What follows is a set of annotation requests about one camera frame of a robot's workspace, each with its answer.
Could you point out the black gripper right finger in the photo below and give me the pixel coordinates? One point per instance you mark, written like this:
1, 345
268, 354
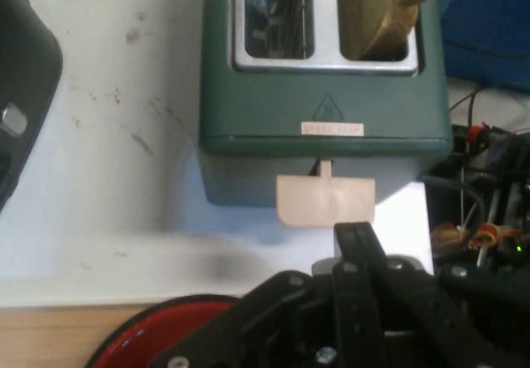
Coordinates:
366, 252

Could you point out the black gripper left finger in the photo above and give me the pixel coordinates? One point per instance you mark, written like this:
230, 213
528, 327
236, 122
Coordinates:
344, 260

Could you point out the beige toaster lever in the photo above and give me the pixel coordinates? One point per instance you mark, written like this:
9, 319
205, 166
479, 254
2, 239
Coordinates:
323, 206

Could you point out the green two-slot toaster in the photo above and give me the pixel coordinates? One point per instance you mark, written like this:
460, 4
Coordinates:
265, 107

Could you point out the red plate with black rim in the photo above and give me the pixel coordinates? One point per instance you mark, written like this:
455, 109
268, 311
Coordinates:
165, 330

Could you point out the toast bread slice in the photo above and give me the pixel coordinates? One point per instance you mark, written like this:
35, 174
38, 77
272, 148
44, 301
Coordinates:
385, 15

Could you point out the blue plastic box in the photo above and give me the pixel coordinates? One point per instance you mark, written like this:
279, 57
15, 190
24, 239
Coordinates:
488, 24

